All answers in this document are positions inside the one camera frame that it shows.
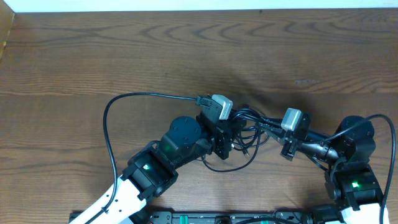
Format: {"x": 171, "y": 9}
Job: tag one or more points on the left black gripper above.
{"x": 222, "y": 137}

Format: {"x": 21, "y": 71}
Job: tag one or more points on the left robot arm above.
{"x": 154, "y": 169}

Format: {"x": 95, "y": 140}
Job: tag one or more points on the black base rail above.
{"x": 167, "y": 217}

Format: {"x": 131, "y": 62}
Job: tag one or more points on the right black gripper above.
{"x": 290, "y": 147}

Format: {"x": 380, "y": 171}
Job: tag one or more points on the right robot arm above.
{"x": 349, "y": 179}

